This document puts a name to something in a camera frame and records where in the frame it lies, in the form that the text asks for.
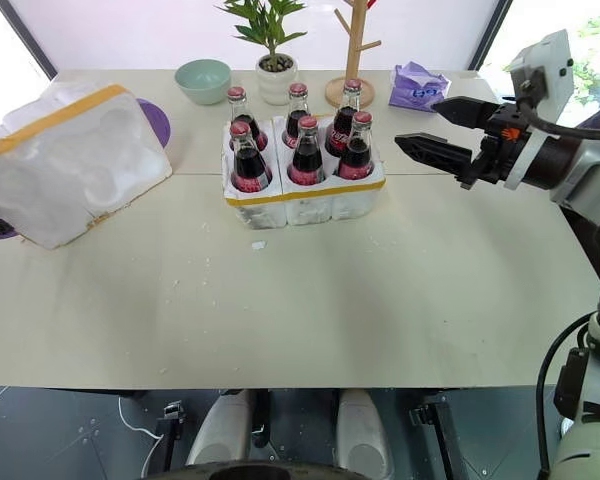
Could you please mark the pale green bowl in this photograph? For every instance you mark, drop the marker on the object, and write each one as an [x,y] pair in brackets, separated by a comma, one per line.
[202,82]

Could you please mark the white foam taped box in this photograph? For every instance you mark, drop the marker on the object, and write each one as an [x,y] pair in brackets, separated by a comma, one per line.
[65,165]

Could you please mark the purple tissue pack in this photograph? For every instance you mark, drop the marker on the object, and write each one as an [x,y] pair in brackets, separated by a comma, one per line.
[415,87]

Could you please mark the glass cola bottle red cap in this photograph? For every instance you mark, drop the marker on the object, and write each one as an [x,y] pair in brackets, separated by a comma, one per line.
[298,100]
[307,157]
[237,102]
[356,155]
[250,165]
[350,100]

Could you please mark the white rounded robot leg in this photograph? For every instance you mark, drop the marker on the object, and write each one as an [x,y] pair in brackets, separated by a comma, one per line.
[222,430]
[362,430]

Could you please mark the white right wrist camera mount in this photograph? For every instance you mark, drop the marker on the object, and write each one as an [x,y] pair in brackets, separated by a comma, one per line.
[550,60]

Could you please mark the small white foam crumb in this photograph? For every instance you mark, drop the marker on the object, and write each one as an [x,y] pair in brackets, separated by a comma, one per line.
[258,245]

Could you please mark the white foam crate yellow tape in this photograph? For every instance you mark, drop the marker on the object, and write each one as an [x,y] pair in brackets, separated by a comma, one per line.
[305,200]

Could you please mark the dark window frame bar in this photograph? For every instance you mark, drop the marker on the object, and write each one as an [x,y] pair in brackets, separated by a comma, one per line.
[30,37]
[490,32]

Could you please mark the wooden mug tree stand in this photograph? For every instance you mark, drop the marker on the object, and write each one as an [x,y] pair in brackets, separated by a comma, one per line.
[354,50]

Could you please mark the dark rounded robot base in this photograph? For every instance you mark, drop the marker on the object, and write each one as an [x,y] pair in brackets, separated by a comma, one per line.
[280,472]

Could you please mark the black table leg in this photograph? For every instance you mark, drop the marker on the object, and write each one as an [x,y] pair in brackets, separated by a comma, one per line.
[170,430]
[440,435]

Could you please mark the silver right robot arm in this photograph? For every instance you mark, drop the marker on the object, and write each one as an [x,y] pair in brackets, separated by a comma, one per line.
[587,170]

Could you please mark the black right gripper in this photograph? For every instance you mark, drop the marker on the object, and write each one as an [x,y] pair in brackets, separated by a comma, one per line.
[502,150]

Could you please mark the green plant white pot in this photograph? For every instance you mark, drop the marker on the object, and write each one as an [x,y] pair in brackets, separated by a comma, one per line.
[276,80]

